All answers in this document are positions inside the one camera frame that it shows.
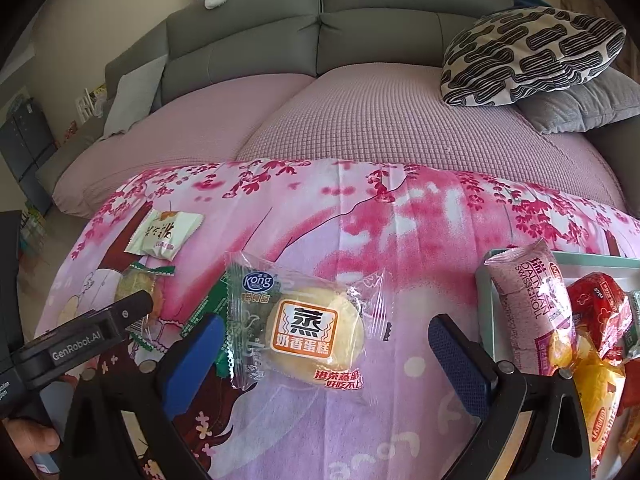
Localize clear green-edged cookie packet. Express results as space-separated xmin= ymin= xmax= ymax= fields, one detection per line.
xmin=116 ymin=261 xmax=177 ymax=358

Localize yellow snack packet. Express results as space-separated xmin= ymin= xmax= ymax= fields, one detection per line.
xmin=547 ymin=332 xmax=640 ymax=480

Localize green and white snack packet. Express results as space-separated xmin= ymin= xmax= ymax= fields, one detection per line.
xmin=620 ymin=290 xmax=640 ymax=361

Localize dark grey pillow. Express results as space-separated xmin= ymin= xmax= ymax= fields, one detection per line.
xmin=517 ymin=67 xmax=640 ymax=135

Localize person's left hand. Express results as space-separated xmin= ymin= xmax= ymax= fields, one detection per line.
xmin=1 ymin=419 xmax=62 ymax=463

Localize black and white patterned pillow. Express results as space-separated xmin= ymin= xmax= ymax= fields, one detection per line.
xmin=440 ymin=7 xmax=627 ymax=108

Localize grey sofa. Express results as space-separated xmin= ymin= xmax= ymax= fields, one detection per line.
xmin=35 ymin=0 xmax=640 ymax=211

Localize pink swiss roll packet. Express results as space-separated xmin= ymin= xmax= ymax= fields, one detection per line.
xmin=484 ymin=239 xmax=576 ymax=376

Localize light grey pillow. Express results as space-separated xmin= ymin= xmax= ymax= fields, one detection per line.
xmin=100 ymin=54 xmax=168 ymax=141

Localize green foil snack packet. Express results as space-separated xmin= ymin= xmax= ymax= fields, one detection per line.
xmin=181 ymin=280 xmax=232 ymax=378

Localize pink waffle sofa cover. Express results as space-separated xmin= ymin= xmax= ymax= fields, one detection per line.
xmin=52 ymin=57 xmax=628 ymax=221

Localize pink printed blanket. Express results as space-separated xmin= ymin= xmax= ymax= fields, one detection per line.
xmin=32 ymin=157 xmax=640 ymax=480

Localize red flower-print snack packet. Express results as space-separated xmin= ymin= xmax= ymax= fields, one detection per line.
xmin=567 ymin=271 xmax=635 ymax=366

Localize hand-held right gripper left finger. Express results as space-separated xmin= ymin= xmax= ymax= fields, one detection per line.
xmin=60 ymin=312 xmax=226 ymax=480

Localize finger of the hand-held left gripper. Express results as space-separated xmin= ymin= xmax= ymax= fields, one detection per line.
xmin=20 ymin=292 xmax=153 ymax=386

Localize white rack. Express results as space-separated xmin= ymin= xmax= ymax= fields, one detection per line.
xmin=75 ymin=85 xmax=108 ymax=121

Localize clear steamed cake packet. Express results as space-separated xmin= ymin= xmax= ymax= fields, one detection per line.
xmin=222 ymin=251 xmax=396 ymax=408

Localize colourful toys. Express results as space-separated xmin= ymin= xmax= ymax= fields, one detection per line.
xmin=22 ymin=207 xmax=51 ymax=251

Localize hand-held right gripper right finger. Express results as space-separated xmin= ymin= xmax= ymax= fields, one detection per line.
xmin=429 ymin=314 xmax=593 ymax=480

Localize dark cabinet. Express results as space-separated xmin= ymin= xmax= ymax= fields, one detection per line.
xmin=0 ymin=97 xmax=56 ymax=206

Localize white and green pastry packet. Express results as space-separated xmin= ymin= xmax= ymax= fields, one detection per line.
xmin=124 ymin=208 xmax=206 ymax=262

